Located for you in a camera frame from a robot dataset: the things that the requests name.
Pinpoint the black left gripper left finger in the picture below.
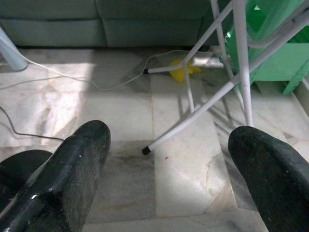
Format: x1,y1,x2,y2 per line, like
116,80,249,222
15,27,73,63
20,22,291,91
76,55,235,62
0,120,112,232

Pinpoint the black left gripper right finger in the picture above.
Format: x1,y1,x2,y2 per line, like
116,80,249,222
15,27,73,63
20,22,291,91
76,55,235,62
227,125,309,232

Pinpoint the black robot foot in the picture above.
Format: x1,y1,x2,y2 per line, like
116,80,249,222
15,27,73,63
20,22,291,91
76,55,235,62
0,149,53,209

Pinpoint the green plastic stool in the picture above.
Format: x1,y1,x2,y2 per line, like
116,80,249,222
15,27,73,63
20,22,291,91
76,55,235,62
225,0,309,96

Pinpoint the light blue cone stand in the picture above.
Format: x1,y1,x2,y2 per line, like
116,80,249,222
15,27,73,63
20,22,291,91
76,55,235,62
0,26,28,71

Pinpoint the yellow plastic object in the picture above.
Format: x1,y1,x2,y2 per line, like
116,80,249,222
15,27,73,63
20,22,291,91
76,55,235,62
169,59,201,84

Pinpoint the grey-green sofa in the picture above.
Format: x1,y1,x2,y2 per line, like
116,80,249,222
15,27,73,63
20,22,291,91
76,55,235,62
0,0,227,48

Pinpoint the grey cable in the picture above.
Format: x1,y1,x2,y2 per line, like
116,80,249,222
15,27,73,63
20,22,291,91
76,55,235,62
0,105,65,141

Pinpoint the white cable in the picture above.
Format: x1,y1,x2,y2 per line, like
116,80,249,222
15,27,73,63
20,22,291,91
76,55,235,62
0,49,211,91

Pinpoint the white metal folding frame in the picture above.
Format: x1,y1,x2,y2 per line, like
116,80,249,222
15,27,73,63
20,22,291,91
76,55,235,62
141,0,309,155

